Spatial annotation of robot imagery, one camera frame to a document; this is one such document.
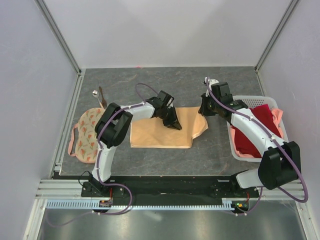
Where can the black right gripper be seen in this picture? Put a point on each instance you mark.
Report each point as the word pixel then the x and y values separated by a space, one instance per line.
pixel 203 110

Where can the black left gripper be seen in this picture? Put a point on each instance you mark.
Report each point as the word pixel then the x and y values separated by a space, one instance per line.
pixel 173 122

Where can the peach cloth napkin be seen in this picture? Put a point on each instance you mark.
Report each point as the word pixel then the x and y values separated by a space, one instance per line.
pixel 151 133

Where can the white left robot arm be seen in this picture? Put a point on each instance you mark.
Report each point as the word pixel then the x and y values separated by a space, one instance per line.
pixel 111 129

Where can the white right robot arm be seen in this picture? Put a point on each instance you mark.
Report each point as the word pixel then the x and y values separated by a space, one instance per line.
pixel 280 160

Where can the white perforated plastic basket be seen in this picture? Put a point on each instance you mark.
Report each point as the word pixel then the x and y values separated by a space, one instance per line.
pixel 259 135

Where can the red cloth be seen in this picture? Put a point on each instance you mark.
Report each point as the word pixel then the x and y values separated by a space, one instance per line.
pixel 252 137

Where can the pink cloth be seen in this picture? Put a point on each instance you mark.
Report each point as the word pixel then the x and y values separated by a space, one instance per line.
pixel 243 147

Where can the metal spoon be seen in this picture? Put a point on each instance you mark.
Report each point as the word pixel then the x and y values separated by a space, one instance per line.
pixel 96 95

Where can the floral oven mitt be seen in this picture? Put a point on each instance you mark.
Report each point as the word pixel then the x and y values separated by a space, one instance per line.
pixel 83 141

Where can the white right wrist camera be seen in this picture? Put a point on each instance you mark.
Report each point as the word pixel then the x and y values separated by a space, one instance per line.
pixel 210 81

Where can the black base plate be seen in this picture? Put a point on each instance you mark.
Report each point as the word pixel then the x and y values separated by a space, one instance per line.
pixel 176 190

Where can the right aluminium frame post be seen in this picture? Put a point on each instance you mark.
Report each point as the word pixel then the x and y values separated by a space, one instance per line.
pixel 276 33

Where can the aluminium frame post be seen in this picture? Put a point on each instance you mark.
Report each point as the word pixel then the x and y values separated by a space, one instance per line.
pixel 276 33
pixel 46 13

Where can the grey slotted cable duct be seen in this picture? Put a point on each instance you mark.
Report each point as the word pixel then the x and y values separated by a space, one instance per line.
pixel 225 205

